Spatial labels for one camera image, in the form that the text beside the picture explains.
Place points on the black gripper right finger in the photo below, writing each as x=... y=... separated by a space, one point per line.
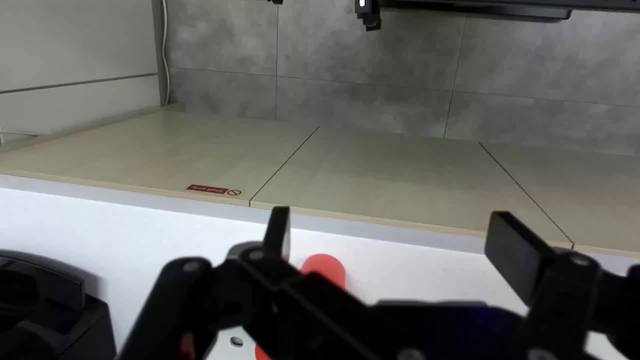
x=561 y=287

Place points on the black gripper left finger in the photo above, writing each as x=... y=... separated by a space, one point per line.
x=267 y=287

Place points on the orange plastic cup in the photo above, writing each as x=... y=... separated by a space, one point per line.
x=327 y=269

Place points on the beige cabinet door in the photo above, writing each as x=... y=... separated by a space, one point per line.
x=400 y=181
x=587 y=193
x=152 y=153

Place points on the small red sticker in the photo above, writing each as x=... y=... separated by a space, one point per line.
x=213 y=190

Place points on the black plastic object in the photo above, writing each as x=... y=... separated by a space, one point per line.
x=40 y=312

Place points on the black horizontal bar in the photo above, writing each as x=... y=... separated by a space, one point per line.
x=507 y=6

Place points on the black mounted device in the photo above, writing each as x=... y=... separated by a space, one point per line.
x=369 y=12

